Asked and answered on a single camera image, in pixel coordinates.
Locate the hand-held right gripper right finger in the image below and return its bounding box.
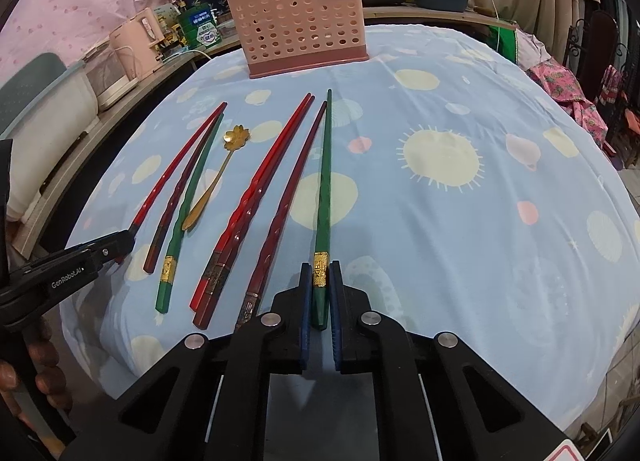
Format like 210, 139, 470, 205
327, 261, 571, 461

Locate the green cloth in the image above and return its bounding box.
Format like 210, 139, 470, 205
487, 24, 518, 62

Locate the pink pineapple print cloth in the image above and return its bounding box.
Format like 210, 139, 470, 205
527, 58, 608, 152

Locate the pink electric kettle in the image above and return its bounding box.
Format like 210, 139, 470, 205
109, 7, 166, 79

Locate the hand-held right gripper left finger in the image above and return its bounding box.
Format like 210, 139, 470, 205
75, 263, 313, 461

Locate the white power cable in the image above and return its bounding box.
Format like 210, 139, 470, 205
160, 48, 212, 63

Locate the green chopstick with gold band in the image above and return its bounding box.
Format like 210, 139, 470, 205
155, 115, 224, 314
310, 89, 335, 331

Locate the green tin can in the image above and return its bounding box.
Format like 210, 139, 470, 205
179, 5, 223, 49

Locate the dark red chopstick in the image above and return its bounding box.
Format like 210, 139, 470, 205
234, 100, 328, 334
143, 108, 227, 274

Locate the person's left hand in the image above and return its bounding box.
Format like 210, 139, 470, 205
0, 317, 70, 442

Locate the blue printed blanket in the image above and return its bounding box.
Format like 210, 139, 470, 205
59, 24, 640, 437

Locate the black metal chair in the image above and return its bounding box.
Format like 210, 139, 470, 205
562, 8, 640, 172

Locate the gold flower spoon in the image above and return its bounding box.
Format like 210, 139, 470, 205
181, 124, 252, 232

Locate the pink perforated utensil holder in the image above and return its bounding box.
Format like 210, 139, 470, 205
225, 0, 371, 80

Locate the white blender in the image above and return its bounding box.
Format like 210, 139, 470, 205
82, 38, 141, 109

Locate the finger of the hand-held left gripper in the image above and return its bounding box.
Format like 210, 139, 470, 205
80, 230, 137, 273

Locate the teal plastic chair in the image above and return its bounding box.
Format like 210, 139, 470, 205
0, 52, 68, 137

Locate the white plastic tub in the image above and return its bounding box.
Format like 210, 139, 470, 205
0, 68, 98, 222

